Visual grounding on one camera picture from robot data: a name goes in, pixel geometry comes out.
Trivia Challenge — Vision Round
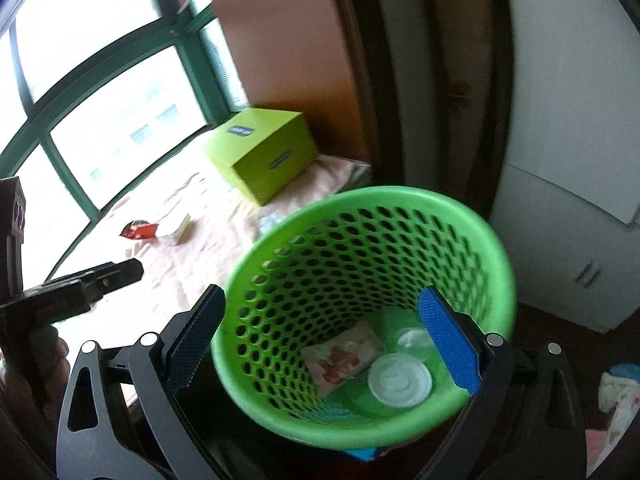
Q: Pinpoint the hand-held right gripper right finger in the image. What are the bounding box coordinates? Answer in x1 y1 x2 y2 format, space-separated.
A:
417 286 587 480

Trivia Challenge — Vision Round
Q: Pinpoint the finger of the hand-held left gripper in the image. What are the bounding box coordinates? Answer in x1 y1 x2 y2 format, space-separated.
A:
50 258 145 306

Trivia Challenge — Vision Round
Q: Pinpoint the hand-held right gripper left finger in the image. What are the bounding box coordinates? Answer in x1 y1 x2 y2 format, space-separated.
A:
56 284 227 480

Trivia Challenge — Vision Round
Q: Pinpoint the clear plastic cup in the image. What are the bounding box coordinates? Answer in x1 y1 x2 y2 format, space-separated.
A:
394 327 437 362

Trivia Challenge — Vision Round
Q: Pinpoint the round white lidded container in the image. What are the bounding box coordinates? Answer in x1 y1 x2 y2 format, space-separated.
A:
367 353 434 410

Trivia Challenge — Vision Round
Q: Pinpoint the pink snack packet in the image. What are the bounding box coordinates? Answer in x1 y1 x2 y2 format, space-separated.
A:
300 322 384 397

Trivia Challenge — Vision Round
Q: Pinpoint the green mesh plastic basket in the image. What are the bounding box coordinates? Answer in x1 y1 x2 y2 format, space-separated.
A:
210 186 517 452

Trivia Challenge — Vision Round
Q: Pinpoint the person's left hand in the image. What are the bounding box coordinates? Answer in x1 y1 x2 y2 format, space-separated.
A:
0 327 72 423

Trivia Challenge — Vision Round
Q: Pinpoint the orange red snack wrapper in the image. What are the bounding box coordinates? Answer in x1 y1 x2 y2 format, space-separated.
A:
118 219 160 242

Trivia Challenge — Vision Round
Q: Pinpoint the pink printed blanket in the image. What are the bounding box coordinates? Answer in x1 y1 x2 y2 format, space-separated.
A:
42 152 374 361

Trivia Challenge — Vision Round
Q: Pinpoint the blue floor mat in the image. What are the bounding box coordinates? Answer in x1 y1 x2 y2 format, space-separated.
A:
342 446 383 462

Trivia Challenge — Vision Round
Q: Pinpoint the white patterned cloth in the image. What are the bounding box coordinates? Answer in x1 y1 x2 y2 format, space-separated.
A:
597 364 640 433

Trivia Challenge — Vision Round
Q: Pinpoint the lime green cardboard box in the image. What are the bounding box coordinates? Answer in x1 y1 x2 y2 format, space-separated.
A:
202 108 321 206

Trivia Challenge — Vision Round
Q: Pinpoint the white wardrobe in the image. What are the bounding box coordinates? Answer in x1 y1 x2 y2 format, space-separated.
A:
487 0 640 335

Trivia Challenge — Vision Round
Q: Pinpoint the brown wooden cabinet panel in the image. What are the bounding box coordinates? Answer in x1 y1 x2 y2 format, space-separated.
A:
197 0 372 163

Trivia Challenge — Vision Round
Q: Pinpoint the green window frame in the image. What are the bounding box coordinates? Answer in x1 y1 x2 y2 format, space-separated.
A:
0 0 251 283

